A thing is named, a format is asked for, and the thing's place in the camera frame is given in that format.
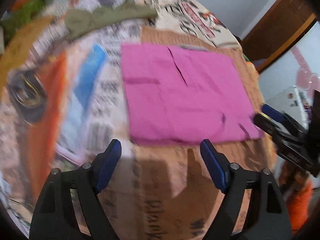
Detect pink pants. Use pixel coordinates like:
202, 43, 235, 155
120, 44, 263, 145

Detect white sliding wardrobe door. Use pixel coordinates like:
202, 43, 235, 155
258, 19, 320, 131

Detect brown wooden door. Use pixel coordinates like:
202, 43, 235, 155
241, 0, 316, 73

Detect wooden lap desk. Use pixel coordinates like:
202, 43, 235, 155
1, 15, 56, 92

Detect olive green pants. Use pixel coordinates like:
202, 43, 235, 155
65, 0, 158, 40

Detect green storage box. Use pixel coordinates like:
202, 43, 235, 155
1, 0, 46, 44

